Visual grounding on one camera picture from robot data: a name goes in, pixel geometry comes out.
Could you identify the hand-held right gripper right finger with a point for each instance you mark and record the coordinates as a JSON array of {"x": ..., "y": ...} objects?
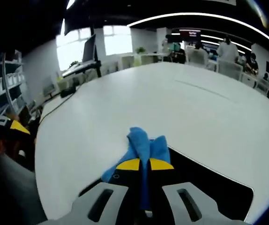
[{"x": 159, "y": 185}]

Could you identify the dark hanging screen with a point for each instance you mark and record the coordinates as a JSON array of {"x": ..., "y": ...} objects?
[{"x": 77, "y": 27}]

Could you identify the white low cabinet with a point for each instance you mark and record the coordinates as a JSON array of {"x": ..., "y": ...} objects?
[{"x": 141, "y": 61}]

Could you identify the white office chair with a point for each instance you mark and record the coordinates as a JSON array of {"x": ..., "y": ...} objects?
[
  {"x": 230, "y": 70},
  {"x": 197, "y": 58}
]

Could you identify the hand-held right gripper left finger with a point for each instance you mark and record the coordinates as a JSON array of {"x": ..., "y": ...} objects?
[{"x": 125, "y": 185}]

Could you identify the storage shelf with boxes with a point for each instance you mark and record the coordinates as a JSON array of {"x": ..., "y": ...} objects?
[{"x": 8, "y": 86}]

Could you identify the black monitor on stand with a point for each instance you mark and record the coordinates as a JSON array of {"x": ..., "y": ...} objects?
[{"x": 89, "y": 49}]

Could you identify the green potted plant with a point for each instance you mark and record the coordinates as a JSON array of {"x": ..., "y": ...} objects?
[{"x": 140, "y": 50}]

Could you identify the blue cleaning cloth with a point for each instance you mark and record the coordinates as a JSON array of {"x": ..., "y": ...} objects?
[{"x": 139, "y": 143}]

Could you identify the small black device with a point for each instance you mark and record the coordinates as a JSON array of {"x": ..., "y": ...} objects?
[{"x": 67, "y": 92}]

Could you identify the long curved ceiling light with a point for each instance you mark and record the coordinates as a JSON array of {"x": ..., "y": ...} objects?
[{"x": 207, "y": 17}]

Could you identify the grey mesh office chair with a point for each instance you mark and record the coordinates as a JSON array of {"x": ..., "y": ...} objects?
[{"x": 15, "y": 192}]

